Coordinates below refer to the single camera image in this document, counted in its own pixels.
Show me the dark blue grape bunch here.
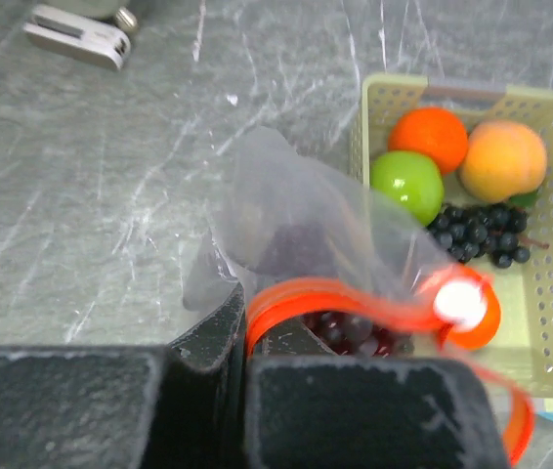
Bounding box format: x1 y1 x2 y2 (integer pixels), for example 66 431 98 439
426 202 549 269

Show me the yellow-green perforated plastic basket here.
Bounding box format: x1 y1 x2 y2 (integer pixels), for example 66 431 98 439
349 73 553 412

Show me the yellow-orange peach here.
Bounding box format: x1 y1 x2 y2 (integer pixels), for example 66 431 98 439
457 120 548 203

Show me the green apple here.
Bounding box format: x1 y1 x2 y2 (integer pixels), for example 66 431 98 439
369 150 445 226

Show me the cylindrical drawer box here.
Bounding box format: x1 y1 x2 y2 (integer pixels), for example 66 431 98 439
44 0 139 33

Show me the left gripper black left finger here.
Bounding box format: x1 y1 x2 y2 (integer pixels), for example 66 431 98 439
0 288 244 468

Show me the red-zipper clear bag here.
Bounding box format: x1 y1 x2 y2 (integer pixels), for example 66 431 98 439
184 127 534 468

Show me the small silver metal bracket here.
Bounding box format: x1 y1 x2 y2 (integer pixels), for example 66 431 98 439
23 4 132 71

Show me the orange fruit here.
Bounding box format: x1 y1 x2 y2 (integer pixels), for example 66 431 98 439
387 107 468 175

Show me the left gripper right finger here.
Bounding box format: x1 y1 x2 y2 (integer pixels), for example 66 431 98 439
244 317 510 469

